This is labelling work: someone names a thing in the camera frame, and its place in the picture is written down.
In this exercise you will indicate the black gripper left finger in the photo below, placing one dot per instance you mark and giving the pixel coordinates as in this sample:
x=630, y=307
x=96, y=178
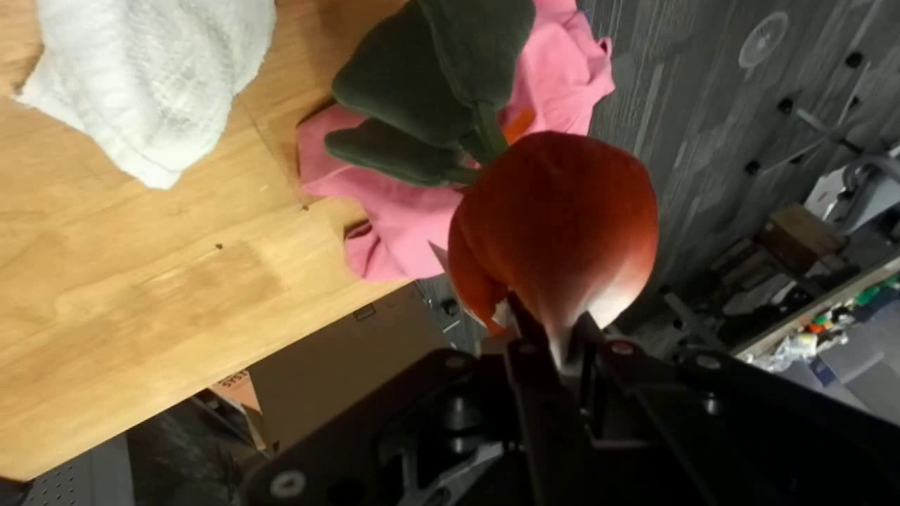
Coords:
x=402, y=431

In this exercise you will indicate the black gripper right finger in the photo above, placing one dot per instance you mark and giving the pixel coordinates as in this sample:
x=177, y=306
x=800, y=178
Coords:
x=748, y=431

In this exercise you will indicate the small dark green cloth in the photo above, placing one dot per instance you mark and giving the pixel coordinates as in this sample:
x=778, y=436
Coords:
x=563, y=227

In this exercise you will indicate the pink shirt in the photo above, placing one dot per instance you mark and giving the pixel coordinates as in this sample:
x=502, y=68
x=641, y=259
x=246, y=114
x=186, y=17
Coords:
x=563, y=75

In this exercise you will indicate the white towel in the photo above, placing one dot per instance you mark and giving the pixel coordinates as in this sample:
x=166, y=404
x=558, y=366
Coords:
x=151, y=75

